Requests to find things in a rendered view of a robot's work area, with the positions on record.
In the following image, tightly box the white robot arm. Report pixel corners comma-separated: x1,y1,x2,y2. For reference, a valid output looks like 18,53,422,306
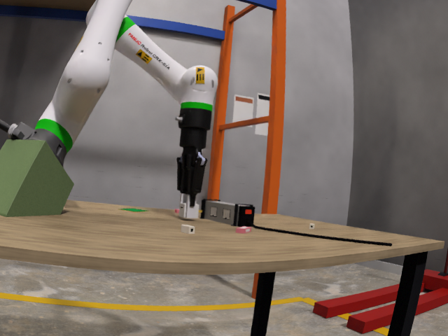
0,0,218,166

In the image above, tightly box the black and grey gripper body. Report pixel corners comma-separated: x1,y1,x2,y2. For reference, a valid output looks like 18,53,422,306
179,128,207,167

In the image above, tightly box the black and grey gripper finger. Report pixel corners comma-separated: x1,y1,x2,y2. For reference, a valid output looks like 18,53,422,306
176,154,188,203
185,152,207,218

